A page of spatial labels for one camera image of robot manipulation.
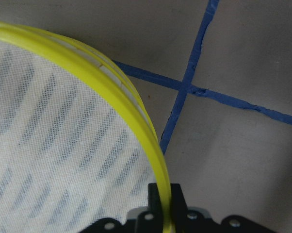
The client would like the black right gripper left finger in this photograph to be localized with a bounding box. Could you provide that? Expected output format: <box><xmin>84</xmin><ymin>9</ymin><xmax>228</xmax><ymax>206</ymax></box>
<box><xmin>81</xmin><ymin>183</ymin><xmax>163</xmax><ymax>233</ymax></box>

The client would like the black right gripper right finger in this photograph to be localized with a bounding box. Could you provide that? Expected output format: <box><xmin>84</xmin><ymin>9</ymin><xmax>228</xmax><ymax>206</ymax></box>
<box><xmin>171</xmin><ymin>183</ymin><xmax>273</xmax><ymax>233</ymax></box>

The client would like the yellow steamer top layer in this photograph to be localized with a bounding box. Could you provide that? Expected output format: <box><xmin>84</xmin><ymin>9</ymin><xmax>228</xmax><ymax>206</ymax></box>
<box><xmin>0</xmin><ymin>22</ymin><xmax>172</xmax><ymax>233</ymax></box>

